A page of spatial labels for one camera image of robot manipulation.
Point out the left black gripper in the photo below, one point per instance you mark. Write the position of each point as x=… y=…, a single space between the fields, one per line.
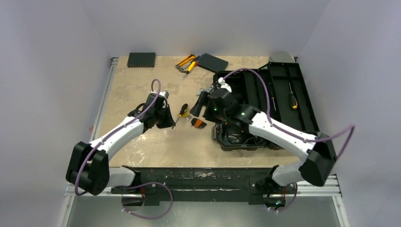
x=169 y=122

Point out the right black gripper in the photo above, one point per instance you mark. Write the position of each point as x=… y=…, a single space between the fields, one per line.
x=206 y=97

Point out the yellow black long screwdriver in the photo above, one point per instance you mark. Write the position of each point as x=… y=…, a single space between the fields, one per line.
x=182 y=111

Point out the black tool box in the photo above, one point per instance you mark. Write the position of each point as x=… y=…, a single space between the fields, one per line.
x=254 y=88

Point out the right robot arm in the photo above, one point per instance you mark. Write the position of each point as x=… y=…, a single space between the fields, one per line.
x=316 y=154

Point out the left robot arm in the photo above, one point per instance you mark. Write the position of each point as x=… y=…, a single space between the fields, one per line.
x=89 y=168

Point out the orange hex key holder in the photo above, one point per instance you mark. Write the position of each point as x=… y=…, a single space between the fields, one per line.
x=198 y=123

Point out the black flat tray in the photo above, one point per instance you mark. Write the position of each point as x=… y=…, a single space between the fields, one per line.
x=212 y=63

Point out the grey plastic case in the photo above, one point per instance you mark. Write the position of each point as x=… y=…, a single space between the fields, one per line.
x=283 y=57

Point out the adjustable wrench red handle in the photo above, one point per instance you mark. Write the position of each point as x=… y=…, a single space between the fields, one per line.
x=207 y=90

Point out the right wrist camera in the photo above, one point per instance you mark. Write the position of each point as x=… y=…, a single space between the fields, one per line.
x=222 y=84

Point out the yellow handled pliers top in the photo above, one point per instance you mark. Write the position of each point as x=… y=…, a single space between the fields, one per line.
x=182 y=65

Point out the black network switch box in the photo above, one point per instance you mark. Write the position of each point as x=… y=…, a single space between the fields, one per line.
x=141 y=60

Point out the aluminium frame rail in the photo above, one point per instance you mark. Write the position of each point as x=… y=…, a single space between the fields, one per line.
x=188 y=180

